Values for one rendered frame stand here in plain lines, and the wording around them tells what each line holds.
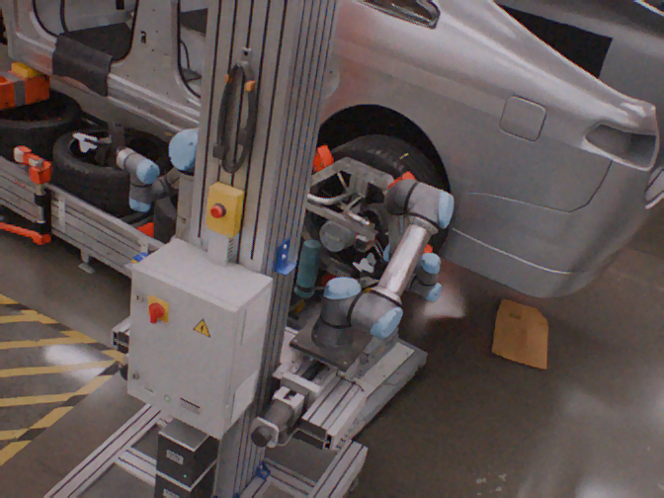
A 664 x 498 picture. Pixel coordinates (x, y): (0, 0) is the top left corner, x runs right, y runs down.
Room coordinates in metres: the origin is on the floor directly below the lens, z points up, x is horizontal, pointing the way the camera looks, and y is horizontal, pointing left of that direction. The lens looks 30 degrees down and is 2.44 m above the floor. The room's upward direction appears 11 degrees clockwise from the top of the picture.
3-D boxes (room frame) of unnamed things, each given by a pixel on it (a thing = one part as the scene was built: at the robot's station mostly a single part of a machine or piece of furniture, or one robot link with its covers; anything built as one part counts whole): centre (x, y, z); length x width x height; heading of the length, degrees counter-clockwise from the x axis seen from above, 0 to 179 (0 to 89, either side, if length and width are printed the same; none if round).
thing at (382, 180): (2.97, -0.07, 0.85); 0.54 x 0.07 x 0.54; 62
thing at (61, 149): (3.95, 1.31, 0.39); 0.66 x 0.66 x 0.24
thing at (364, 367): (3.14, -0.11, 0.13); 0.50 x 0.36 x 0.10; 62
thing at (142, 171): (2.39, 0.70, 1.21); 0.11 x 0.08 x 0.09; 55
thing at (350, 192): (2.90, 0.07, 1.03); 0.19 x 0.18 x 0.11; 152
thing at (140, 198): (2.40, 0.69, 1.12); 0.11 x 0.08 x 0.11; 145
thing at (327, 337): (2.17, -0.06, 0.87); 0.15 x 0.15 x 0.10
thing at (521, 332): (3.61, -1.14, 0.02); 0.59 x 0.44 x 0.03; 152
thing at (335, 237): (2.90, -0.04, 0.85); 0.21 x 0.14 x 0.14; 152
